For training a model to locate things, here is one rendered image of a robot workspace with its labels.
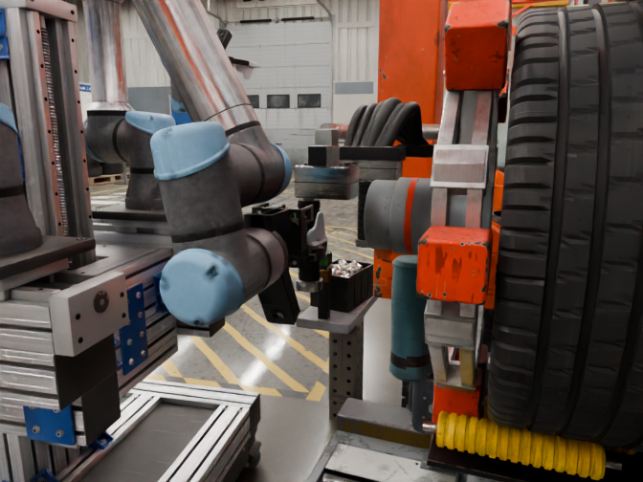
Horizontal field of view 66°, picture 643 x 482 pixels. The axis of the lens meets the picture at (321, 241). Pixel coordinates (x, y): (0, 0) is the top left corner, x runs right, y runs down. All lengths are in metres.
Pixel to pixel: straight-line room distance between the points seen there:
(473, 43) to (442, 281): 0.30
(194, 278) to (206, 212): 0.06
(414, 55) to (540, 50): 0.76
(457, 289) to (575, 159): 0.18
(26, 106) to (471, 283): 0.87
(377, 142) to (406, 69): 0.72
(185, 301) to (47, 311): 0.36
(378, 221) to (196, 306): 0.46
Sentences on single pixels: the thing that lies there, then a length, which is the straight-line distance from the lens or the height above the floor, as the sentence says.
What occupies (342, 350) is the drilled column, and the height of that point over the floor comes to 0.27.
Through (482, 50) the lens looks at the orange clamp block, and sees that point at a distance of 0.69.
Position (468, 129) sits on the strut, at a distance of 0.87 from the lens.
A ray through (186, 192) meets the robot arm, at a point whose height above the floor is 0.94.
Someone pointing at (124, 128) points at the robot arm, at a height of 1.01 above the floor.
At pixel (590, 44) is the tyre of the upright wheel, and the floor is 1.10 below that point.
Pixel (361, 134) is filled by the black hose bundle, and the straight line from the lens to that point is 0.73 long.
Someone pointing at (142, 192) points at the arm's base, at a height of 0.86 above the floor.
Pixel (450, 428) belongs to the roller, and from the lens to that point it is 0.89.
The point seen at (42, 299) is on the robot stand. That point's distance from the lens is 0.83.
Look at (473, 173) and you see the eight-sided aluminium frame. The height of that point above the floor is 0.95.
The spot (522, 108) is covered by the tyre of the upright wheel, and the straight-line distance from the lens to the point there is 0.62.
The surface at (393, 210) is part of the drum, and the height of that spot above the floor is 0.87.
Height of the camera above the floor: 1.00
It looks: 12 degrees down
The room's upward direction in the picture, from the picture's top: straight up
